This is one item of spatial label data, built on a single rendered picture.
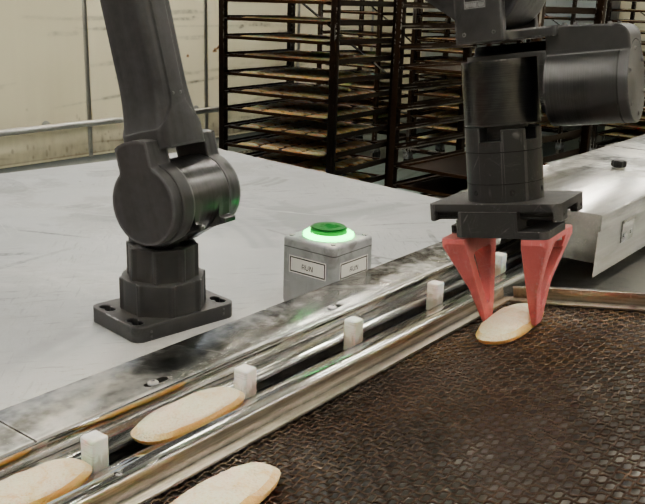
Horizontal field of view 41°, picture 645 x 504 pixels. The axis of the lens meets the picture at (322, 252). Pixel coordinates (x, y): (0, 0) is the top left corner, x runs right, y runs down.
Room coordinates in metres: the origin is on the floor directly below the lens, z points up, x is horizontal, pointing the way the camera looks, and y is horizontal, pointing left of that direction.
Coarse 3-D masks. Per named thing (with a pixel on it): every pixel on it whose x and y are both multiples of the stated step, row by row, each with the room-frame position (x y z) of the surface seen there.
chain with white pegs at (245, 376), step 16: (496, 256) 0.92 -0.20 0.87; (496, 272) 0.92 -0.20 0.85; (432, 288) 0.81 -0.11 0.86; (432, 304) 0.81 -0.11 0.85; (352, 320) 0.70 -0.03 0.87; (352, 336) 0.70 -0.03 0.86; (336, 352) 0.70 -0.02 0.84; (240, 368) 0.59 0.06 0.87; (304, 368) 0.66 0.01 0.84; (240, 384) 0.59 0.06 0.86; (272, 384) 0.63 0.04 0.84; (96, 432) 0.49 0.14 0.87; (96, 448) 0.48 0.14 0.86; (144, 448) 0.52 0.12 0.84; (96, 464) 0.48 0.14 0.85
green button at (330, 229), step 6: (318, 222) 0.90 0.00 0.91; (324, 222) 0.90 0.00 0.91; (330, 222) 0.91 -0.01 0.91; (336, 222) 0.91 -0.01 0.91; (312, 228) 0.88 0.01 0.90; (318, 228) 0.88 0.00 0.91; (324, 228) 0.88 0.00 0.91; (330, 228) 0.88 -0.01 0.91; (336, 228) 0.88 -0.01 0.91; (342, 228) 0.88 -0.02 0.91; (318, 234) 0.87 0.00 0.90; (324, 234) 0.87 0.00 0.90; (330, 234) 0.87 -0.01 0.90; (336, 234) 0.87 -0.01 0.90; (342, 234) 0.88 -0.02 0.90
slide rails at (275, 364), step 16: (512, 256) 0.99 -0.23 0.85; (448, 288) 0.86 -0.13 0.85; (400, 304) 0.80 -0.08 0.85; (416, 304) 0.81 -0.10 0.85; (368, 320) 0.76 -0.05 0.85; (384, 320) 0.76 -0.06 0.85; (320, 336) 0.71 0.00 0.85; (336, 336) 0.71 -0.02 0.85; (288, 352) 0.67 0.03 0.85; (304, 352) 0.68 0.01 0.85; (320, 352) 0.68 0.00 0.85; (256, 368) 0.64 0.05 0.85; (272, 368) 0.64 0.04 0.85; (224, 384) 0.61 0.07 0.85; (176, 400) 0.58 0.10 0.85; (144, 416) 0.55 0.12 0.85; (112, 432) 0.53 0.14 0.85; (128, 432) 0.53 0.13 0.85; (80, 448) 0.50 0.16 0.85; (112, 448) 0.51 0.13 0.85; (32, 464) 0.48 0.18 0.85; (112, 464) 0.49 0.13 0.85; (0, 480) 0.46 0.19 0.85
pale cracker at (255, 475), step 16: (256, 464) 0.40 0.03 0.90; (208, 480) 0.38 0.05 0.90; (224, 480) 0.38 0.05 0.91; (240, 480) 0.38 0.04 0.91; (256, 480) 0.38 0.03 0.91; (272, 480) 0.39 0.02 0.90; (192, 496) 0.37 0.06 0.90; (208, 496) 0.36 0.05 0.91; (224, 496) 0.36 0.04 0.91; (240, 496) 0.36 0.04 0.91; (256, 496) 0.37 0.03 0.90
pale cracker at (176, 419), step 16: (192, 400) 0.56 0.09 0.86; (208, 400) 0.56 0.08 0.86; (224, 400) 0.56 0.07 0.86; (240, 400) 0.57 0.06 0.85; (160, 416) 0.53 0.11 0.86; (176, 416) 0.53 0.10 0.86; (192, 416) 0.54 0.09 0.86; (208, 416) 0.54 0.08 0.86; (144, 432) 0.52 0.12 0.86; (160, 432) 0.52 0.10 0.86; (176, 432) 0.52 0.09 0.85
